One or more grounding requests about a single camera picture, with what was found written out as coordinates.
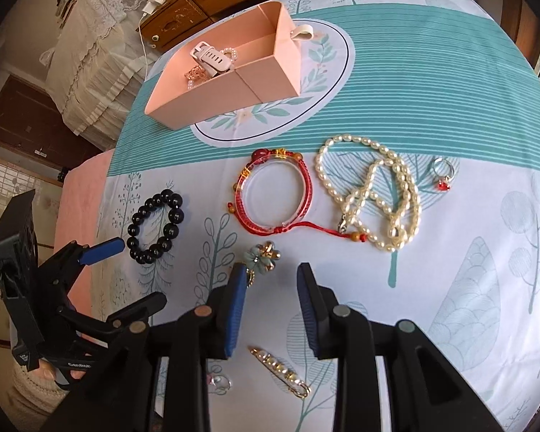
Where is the pink jewelry box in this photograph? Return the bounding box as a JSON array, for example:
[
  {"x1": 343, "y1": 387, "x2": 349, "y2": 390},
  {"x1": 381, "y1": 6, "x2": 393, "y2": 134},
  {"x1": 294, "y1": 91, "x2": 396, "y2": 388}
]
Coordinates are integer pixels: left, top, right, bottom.
[{"x1": 144, "y1": 1, "x2": 301, "y2": 130}]

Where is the person left hand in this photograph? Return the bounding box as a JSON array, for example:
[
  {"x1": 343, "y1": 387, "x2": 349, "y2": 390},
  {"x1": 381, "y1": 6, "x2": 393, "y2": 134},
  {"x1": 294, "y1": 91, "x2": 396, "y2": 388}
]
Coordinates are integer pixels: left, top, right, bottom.
[{"x1": 31, "y1": 360, "x2": 85, "y2": 380}]

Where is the white charger with cable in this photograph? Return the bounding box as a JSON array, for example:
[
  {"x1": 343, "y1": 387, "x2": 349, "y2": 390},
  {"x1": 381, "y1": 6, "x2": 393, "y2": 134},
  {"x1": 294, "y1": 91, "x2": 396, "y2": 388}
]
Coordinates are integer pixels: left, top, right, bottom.
[{"x1": 137, "y1": 0, "x2": 166, "y2": 78}]

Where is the pink blanket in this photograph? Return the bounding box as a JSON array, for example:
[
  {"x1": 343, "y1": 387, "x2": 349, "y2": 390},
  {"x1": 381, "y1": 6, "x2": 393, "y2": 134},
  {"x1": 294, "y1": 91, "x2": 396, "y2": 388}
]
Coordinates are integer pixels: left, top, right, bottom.
[{"x1": 52, "y1": 148, "x2": 116, "y2": 320}]

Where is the long pearl necklace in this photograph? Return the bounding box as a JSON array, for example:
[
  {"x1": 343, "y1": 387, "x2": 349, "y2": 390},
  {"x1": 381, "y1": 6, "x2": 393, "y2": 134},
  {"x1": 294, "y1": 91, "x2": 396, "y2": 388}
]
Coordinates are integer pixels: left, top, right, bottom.
[{"x1": 314, "y1": 134, "x2": 423, "y2": 254}]

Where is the black bead bracelet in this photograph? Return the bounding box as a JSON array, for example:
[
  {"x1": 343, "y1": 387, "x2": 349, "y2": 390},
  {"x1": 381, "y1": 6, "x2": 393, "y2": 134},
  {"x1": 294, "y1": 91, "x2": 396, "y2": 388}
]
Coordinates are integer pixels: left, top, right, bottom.
[{"x1": 125, "y1": 188, "x2": 186, "y2": 265}]

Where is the tree print tablecloth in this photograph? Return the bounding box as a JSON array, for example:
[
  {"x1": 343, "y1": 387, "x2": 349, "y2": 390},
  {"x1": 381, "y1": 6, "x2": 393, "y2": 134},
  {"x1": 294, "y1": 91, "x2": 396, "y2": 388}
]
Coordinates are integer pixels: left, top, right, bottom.
[{"x1": 90, "y1": 0, "x2": 540, "y2": 431}]

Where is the red stone ring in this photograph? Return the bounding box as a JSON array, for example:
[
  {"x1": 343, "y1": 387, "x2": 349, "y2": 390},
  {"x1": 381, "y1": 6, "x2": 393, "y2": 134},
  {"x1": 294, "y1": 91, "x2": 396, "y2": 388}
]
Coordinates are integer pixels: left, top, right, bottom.
[{"x1": 430, "y1": 156, "x2": 458, "y2": 192}]

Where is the pink smart watch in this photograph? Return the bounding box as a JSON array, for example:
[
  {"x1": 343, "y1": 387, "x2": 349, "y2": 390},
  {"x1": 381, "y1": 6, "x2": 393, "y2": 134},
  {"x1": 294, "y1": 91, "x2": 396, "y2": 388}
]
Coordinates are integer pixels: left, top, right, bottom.
[{"x1": 190, "y1": 41, "x2": 233, "y2": 78}]

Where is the teal flower earring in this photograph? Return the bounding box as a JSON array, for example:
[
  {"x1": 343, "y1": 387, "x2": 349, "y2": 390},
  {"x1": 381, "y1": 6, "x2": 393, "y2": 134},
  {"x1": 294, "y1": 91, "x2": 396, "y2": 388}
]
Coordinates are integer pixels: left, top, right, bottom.
[{"x1": 244, "y1": 241, "x2": 282, "y2": 287}]

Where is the pearl safety pin brooch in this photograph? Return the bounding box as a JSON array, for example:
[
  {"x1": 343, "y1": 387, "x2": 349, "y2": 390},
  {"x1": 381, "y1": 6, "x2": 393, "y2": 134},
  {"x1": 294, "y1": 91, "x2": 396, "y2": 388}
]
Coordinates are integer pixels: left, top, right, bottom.
[{"x1": 248, "y1": 346, "x2": 311, "y2": 400}]

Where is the lace covered piano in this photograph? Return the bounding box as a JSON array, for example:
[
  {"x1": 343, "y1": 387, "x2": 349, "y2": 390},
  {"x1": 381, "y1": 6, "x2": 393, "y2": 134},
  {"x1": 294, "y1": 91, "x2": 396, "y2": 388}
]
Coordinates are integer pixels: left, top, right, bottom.
[{"x1": 45, "y1": 0, "x2": 159, "y2": 150}]

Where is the gold rose brooch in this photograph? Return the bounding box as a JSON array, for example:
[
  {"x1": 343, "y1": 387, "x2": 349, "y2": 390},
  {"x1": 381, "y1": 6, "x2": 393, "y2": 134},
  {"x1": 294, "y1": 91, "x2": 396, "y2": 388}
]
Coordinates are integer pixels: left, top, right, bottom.
[{"x1": 184, "y1": 66, "x2": 207, "y2": 82}]

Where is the red string bracelet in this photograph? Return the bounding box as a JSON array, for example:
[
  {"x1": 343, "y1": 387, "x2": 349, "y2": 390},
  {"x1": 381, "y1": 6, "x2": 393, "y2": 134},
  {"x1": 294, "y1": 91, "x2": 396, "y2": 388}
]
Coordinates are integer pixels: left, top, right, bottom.
[{"x1": 226, "y1": 146, "x2": 370, "y2": 243}]

